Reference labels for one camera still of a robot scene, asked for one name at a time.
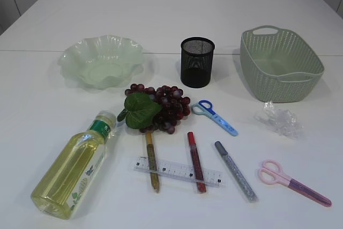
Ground pale green wavy plate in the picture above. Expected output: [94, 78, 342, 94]
[58, 35, 144, 89]

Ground purple grape bunch with leaf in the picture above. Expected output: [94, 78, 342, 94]
[117, 84, 191, 134]

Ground gold glitter pen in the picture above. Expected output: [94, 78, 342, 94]
[145, 131, 160, 193]

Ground red glitter pen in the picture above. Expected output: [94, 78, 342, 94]
[187, 132, 207, 193]

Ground pink handled scissors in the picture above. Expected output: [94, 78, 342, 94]
[258, 159, 332, 208]

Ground black mesh pen holder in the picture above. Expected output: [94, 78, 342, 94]
[180, 37, 215, 88]

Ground clear plastic ruler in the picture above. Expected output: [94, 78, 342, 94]
[133, 157, 226, 187]

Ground silver glitter pen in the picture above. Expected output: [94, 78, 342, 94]
[214, 141, 258, 203]

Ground green woven plastic basket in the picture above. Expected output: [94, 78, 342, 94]
[240, 25, 325, 103]

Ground green tea bottle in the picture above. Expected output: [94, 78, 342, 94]
[31, 110, 116, 219]

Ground blue handled scissors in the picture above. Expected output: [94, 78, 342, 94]
[191, 100, 238, 137]

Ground clear plastic sheet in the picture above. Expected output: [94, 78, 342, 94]
[254, 101, 304, 139]

